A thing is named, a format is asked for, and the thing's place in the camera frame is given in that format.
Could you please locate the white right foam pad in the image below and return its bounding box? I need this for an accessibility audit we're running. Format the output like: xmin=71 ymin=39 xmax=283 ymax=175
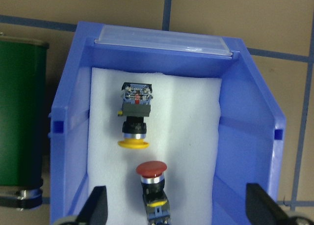
xmin=87 ymin=68 xmax=221 ymax=225

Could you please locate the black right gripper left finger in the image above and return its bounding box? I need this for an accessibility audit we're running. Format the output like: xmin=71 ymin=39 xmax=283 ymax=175
xmin=75 ymin=186 xmax=108 ymax=225

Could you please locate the blue right plastic bin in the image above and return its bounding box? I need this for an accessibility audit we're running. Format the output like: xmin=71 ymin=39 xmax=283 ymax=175
xmin=50 ymin=22 xmax=286 ymax=225

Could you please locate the green conveyor belt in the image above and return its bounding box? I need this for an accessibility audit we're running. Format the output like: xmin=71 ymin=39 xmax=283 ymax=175
xmin=0 ymin=35 xmax=49 ymax=210

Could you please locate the yellow mushroom push button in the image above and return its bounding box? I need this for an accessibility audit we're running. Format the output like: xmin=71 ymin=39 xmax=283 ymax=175
xmin=118 ymin=82 xmax=153 ymax=149

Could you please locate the red mushroom push button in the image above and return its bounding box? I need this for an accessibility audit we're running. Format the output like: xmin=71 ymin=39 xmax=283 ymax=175
xmin=136 ymin=161 xmax=171 ymax=225

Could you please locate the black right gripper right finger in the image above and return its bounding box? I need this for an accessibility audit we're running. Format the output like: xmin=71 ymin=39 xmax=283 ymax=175
xmin=245 ymin=183 xmax=289 ymax=225

